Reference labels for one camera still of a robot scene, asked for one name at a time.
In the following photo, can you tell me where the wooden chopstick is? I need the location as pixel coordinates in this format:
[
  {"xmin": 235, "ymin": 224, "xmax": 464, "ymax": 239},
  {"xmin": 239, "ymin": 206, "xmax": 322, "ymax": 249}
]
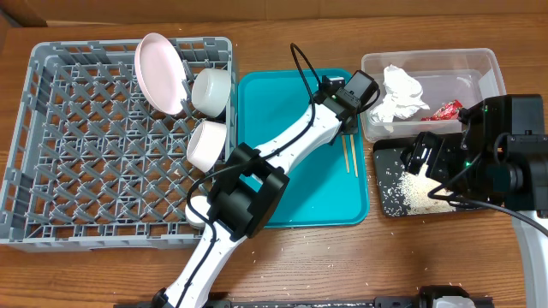
[
  {"xmin": 341, "ymin": 135, "xmax": 349, "ymax": 173},
  {"xmin": 349, "ymin": 134, "xmax": 359, "ymax": 178}
]

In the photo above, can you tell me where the rice pile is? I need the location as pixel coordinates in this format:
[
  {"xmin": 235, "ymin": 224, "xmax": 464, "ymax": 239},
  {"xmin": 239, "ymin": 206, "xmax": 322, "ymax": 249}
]
[{"xmin": 378, "ymin": 147, "xmax": 459, "ymax": 216}]

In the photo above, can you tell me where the red snack wrapper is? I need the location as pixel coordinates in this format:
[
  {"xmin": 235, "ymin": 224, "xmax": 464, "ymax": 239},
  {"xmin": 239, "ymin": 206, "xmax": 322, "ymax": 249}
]
[{"xmin": 422, "ymin": 100, "xmax": 463, "ymax": 121}]

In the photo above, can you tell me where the white napkin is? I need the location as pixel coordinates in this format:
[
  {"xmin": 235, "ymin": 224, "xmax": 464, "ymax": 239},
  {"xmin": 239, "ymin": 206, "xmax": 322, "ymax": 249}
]
[{"xmin": 366, "ymin": 64, "xmax": 431, "ymax": 134}]

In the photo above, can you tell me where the grey bowl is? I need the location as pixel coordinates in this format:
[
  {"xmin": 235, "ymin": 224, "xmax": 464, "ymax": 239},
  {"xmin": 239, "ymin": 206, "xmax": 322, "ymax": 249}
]
[{"xmin": 191, "ymin": 68, "xmax": 231, "ymax": 117}]

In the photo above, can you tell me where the pink bowl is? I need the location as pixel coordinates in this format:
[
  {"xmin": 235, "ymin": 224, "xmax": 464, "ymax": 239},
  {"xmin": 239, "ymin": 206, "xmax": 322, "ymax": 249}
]
[{"xmin": 187, "ymin": 121, "xmax": 227, "ymax": 173}]

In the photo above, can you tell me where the white cup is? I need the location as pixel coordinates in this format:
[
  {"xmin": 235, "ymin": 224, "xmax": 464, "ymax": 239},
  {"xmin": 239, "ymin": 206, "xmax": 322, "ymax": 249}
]
[{"xmin": 185, "ymin": 196, "xmax": 211, "ymax": 229}]

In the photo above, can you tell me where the large white plate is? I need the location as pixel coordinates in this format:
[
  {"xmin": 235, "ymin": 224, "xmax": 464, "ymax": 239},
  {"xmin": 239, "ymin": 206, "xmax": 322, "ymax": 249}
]
[{"xmin": 134, "ymin": 33, "xmax": 188, "ymax": 116}]

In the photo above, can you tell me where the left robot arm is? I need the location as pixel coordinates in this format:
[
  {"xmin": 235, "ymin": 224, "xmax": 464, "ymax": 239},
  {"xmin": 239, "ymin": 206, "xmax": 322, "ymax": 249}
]
[{"xmin": 152, "ymin": 89, "xmax": 363, "ymax": 308}]

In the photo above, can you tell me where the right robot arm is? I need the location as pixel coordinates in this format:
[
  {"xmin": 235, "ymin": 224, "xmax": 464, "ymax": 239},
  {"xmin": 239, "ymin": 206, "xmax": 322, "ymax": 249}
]
[{"xmin": 401, "ymin": 94, "xmax": 547, "ymax": 307}]

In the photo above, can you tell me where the grey dishwasher rack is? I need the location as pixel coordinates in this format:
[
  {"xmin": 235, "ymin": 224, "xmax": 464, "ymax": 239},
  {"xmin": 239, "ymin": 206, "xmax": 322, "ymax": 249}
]
[{"xmin": 0, "ymin": 36, "xmax": 239, "ymax": 252}]

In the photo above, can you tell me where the black tray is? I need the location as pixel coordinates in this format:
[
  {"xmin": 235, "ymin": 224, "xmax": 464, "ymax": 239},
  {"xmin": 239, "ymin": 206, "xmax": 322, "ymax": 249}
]
[{"xmin": 372, "ymin": 137, "xmax": 497, "ymax": 218}]

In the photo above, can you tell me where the clear plastic bin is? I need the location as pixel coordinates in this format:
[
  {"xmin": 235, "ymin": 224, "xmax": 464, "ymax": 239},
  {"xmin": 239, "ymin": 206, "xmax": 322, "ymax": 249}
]
[{"xmin": 361, "ymin": 48, "xmax": 506, "ymax": 143}]

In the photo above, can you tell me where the teal plastic tray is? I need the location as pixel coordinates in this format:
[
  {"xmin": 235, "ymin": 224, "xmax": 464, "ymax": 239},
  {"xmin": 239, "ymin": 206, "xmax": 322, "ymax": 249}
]
[{"xmin": 237, "ymin": 70, "xmax": 370, "ymax": 228}]

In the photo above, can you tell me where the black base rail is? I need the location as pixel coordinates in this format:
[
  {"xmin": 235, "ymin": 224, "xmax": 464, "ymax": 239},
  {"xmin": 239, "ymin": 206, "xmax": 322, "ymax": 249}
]
[{"xmin": 113, "ymin": 285, "xmax": 493, "ymax": 308}]

